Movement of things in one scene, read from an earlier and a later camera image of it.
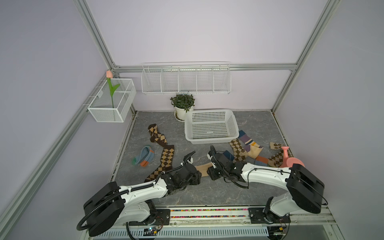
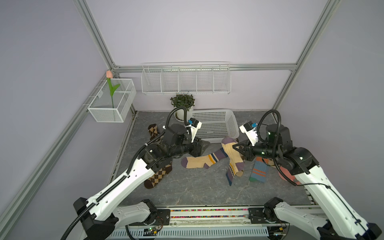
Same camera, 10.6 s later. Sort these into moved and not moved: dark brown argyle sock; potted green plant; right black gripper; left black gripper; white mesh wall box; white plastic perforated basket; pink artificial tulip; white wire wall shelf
Moved: right black gripper; left black gripper
Not moved: white plastic perforated basket; white wire wall shelf; potted green plant; pink artificial tulip; white mesh wall box; dark brown argyle sock
